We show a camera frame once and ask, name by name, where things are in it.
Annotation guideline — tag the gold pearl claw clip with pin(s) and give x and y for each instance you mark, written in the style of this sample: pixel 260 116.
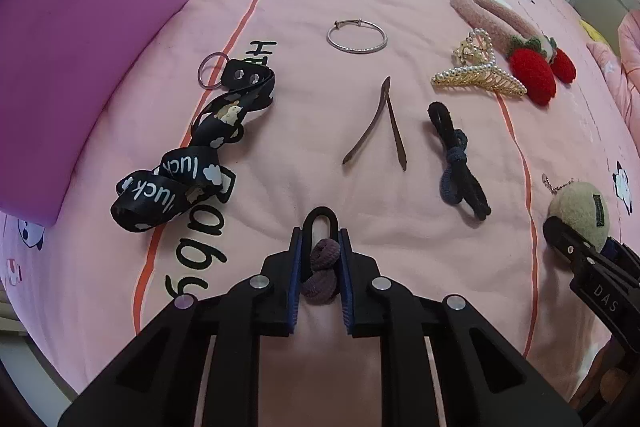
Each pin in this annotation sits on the gold pearl claw clip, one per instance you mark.
pixel 474 65

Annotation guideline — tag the pink folded duvet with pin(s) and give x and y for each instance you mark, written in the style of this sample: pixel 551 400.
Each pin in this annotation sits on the pink folded duvet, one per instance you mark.
pixel 621 72

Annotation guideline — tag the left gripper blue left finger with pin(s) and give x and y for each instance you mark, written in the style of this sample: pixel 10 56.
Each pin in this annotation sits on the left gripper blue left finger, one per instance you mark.
pixel 292 295

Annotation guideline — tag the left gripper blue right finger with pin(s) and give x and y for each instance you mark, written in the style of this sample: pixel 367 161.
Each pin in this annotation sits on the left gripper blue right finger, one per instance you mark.
pixel 347 290

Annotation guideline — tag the beige plush ball keychain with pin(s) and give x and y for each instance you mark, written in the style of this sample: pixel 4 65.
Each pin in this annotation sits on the beige plush ball keychain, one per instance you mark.
pixel 581 206

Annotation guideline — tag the black luck lanyard keyring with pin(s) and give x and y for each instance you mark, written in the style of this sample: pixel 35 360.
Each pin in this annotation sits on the black luck lanyard keyring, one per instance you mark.
pixel 192 173

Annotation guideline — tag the pink strawberry plush hairband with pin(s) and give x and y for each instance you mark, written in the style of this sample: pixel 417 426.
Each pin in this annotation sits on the pink strawberry plush hairband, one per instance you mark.
pixel 520 49

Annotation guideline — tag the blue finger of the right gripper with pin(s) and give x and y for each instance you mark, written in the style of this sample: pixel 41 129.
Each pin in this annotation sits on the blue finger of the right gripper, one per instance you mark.
pixel 567 241

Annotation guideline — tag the pink bed sheet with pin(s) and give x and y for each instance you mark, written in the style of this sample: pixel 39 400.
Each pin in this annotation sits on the pink bed sheet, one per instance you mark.
pixel 440 186

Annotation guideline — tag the purple plastic tub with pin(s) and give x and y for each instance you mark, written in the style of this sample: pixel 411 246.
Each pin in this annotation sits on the purple plastic tub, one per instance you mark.
pixel 61 60

